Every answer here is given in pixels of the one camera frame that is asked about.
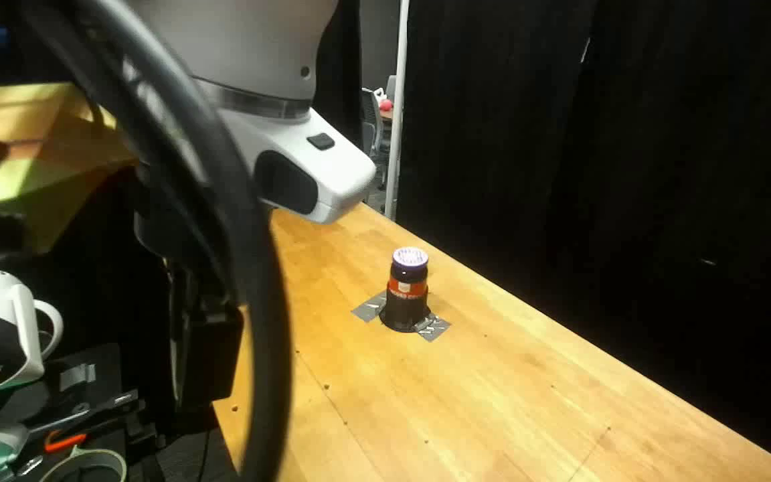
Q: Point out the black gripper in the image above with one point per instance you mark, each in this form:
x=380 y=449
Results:
x=212 y=353

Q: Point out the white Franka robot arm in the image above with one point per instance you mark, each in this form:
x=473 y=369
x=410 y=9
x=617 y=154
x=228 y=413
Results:
x=252 y=55

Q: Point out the black equipment case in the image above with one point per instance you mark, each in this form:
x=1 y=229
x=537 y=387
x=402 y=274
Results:
x=92 y=418

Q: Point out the white headset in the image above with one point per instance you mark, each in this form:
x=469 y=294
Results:
x=1 y=311

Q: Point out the red background object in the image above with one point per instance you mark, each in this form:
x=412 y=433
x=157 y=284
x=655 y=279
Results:
x=387 y=106

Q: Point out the white metal pole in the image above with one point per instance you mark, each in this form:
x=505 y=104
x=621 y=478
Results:
x=398 y=109

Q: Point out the black curtain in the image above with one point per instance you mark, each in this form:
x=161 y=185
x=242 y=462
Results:
x=636 y=161

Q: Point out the grey square base plate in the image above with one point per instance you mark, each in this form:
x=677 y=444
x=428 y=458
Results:
x=432 y=327

